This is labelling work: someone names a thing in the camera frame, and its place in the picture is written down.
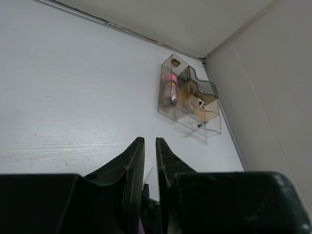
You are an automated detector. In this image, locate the pink capped pencil tube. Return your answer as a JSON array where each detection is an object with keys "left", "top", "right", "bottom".
[{"left": 162, "top": 73, "right": 177, "bottom": 107}]

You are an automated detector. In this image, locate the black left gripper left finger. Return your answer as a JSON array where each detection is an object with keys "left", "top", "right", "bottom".
[{"left": 0, "top": 137, "right": 145, "bottom": 234}]

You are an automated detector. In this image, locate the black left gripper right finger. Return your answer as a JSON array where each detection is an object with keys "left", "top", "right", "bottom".
[{"left": 156, "top": 137, "right": 312, "bottom": 234}]

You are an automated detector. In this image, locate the clear acrylic desk organizer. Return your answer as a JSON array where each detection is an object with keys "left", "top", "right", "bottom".
[{"left": 157, "top": 54, "right": 221, "bottom": 138}]

